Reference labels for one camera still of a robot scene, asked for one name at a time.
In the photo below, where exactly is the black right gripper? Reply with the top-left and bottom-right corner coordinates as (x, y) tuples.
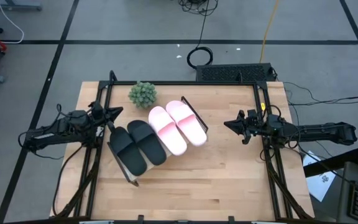
(223, 109), (285, 146)

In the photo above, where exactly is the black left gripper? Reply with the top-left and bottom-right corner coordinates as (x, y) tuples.
(83, 106), (124, 132)

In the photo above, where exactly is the black rubber slide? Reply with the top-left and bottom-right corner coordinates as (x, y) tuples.
(109, 125), (148, 177)
(126, 119), (167, 167)

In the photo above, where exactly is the pink rubber slide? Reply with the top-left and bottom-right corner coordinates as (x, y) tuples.
(147, 106), (188, 157)
(165, 100), (208, 147)

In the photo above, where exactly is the wooden shelf with black frame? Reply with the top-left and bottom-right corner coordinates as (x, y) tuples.
(106, 95), (209, 187)

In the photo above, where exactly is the green plant in white pot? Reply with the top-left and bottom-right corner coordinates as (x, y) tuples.
(128, 80), (158, 110)

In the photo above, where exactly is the black computer case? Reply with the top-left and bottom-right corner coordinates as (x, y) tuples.
(195, 62), (276, 83)

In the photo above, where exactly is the black desk leg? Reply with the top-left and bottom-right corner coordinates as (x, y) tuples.
(303, 148), (358, 178)

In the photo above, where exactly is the white paper sheet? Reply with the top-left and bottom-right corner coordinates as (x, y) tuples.
(302, 150), (337, 203)

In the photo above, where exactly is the grey metal furniture base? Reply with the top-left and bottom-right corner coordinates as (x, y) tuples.
(0, 0), (43, 11)

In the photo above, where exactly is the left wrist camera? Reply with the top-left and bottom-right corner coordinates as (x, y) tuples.
(91, 100), (104, 121)

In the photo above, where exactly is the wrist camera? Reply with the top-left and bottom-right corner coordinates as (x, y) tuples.
(245, 103), (267, 121)
(91, 100), (104, 121)

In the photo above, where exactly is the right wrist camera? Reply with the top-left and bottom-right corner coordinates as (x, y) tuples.
(245, 103), (267, 121)

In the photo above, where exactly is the black aluminium table frame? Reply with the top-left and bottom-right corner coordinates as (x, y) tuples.
(61, 70), (315, 224)

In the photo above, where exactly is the yellow cable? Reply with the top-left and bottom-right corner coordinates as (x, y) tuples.
(259, 0), (281, 64)

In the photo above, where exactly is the black coiled cable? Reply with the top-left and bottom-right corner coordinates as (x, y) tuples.
(178, 0), (220, 70)

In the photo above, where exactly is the white cable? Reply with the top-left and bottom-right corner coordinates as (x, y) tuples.
(0, 0), (25, 45)

